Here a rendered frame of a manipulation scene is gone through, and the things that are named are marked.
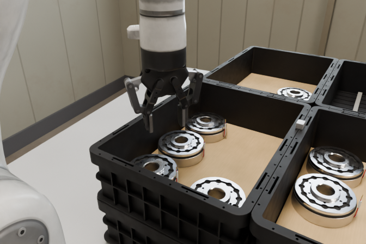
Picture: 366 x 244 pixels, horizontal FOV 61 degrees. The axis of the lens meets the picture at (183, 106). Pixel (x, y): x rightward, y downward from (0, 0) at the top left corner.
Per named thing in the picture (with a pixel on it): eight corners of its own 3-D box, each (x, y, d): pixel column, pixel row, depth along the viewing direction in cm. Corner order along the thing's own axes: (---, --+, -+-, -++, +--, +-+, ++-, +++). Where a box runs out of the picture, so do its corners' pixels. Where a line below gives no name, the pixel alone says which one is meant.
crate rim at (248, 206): (244, 232, 41) (245, 219, 40) (85, 160, 55) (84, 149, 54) (311, 113, 71) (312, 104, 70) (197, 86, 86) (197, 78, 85)
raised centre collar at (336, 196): (335, 206, 52) (336, 203, 51) (305, 194, 54) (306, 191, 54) (343, 190, 55) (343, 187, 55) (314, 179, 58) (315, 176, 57)
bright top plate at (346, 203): (348, 226, 49) (349, 223, 48) (285, 197, 54) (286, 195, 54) (361, 190, 56) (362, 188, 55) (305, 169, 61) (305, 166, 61)
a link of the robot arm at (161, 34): (174, 32, 58) (174, -2, 56) (197, 48, 49) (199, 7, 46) (126, 37, 56) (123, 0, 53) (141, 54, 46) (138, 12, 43)
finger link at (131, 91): (128, 75, 52) (141, 104, 55) (119, 80, 52) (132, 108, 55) (132, 81, 50) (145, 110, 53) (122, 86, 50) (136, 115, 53)
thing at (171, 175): (162, 194, 55) (162, 192, 54) (115, 179, 58) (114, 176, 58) (185, 163, 63) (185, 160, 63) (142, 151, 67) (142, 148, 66)
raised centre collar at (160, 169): (156, 180, 58) (156, 177, 57) (133, 172, 59) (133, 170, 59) (168, 165, 62) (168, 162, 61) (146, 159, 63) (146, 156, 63)
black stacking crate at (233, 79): (303, 148, 76) (311, 106, 71) (197, 117, 90) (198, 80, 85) (331, 92, 106) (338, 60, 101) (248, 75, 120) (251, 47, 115)
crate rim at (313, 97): (311, 113, 71) (312, 104, 70) (197, 86, 86) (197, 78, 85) (337, 65, 102) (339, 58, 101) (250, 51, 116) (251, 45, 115)
